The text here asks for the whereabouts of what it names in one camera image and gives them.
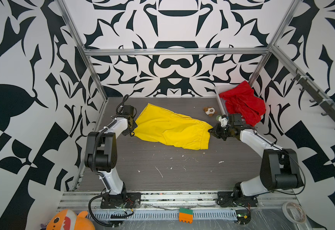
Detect orange green toy block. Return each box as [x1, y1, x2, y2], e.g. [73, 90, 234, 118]
[179, 208, 193, 224]

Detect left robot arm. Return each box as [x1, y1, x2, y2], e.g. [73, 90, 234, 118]
[84, 104, 137, 203]

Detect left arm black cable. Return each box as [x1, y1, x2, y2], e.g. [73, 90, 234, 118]
[87, 94, 131, 228]

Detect clear tape roll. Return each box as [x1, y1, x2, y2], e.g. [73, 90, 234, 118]
[281, 202, 307, 224]

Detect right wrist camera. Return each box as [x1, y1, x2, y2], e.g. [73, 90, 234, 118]
[219, 115, 229, 127]

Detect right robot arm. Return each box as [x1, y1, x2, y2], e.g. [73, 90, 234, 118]
[208, 114, 306, 199]

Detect brown white plush toy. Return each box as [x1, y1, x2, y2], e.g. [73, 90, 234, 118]
[203, 107, 216, 117]

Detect yellow shorts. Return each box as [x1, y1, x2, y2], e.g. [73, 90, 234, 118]
[134, 104, 212, 150]

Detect orange shark plush toy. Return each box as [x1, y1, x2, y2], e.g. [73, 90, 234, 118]
[41, 209, 96, 230]

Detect green circuit board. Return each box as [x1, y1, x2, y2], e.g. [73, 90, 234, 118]
[235, 209, 251, 226]

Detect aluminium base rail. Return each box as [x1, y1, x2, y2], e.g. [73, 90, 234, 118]
[57, 190, 299, 211]

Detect red shorts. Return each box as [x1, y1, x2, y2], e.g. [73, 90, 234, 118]
[219, 81, 266, 127]

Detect grey wall hook rack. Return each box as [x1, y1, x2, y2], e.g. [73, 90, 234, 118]
[290, 67, 335, 133]

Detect white plastic basket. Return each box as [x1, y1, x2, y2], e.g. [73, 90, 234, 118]
[214, 83, 237, 116]

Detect white slotted cable duct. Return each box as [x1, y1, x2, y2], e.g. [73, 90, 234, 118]
[93, 209, 237, 221]

